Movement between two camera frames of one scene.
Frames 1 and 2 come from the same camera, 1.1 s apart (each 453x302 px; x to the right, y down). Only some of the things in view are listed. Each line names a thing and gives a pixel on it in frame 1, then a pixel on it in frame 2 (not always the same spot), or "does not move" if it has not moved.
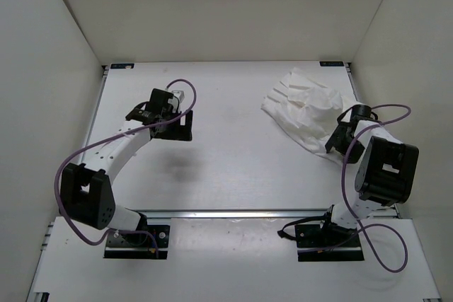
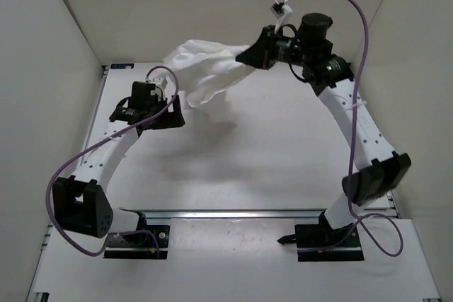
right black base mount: [327, 241] does not move
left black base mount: [147, 242] does not move
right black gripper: [335, 141] → [262, 55]
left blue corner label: [124, 66] does not move
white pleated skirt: [307, 110] → [206, 69]
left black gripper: [181, 131] → [171, 118]
